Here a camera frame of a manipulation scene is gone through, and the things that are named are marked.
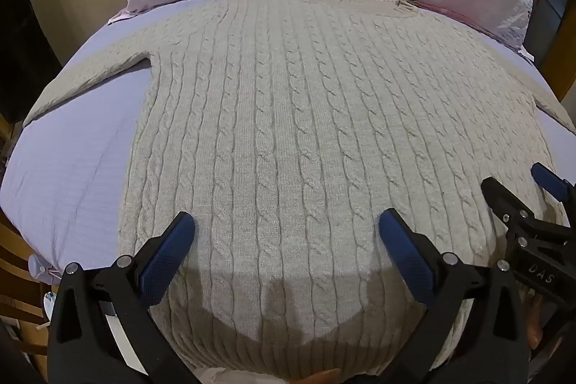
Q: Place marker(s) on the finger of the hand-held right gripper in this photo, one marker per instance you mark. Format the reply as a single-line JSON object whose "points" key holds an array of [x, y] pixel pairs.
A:
{"points": [[551, 182], [500, 196]]}

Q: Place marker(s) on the small white plastic object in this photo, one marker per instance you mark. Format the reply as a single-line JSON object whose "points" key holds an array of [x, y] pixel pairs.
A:
{"points": [[41, 269]]}

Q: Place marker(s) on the wooden bed frame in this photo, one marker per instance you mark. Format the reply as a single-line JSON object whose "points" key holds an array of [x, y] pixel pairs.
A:
{"points": [[20, 276]]}

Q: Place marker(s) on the lavender bed sheet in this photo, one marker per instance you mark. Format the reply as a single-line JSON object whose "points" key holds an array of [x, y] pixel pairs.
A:
{"points": [[67, 186]]}

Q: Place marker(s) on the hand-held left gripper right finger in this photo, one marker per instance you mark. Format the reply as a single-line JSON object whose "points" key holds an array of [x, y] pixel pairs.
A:
{"points": [[407, 256]]}

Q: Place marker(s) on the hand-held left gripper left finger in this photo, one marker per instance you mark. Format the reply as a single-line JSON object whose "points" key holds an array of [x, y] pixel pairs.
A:
{"points": [[167, 256]]}

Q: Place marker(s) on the wooden post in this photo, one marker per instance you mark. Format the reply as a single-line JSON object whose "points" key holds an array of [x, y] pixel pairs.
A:
{"points": [[555, 28]]}

